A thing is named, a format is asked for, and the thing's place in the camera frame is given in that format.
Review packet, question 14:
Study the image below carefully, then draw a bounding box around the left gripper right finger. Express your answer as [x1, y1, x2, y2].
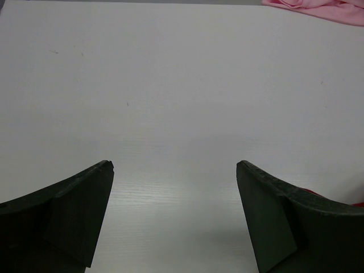
[236, 160, 363, 272]

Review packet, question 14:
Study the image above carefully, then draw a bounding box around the pink t shirt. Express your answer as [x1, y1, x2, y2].
[262, 0, 363, 27]

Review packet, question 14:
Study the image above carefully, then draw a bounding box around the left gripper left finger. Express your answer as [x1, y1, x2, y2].
[1, 160, 114, 272]

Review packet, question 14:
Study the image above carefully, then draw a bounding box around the dark red t shirt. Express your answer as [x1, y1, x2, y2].
[303, 188, 364, 208]

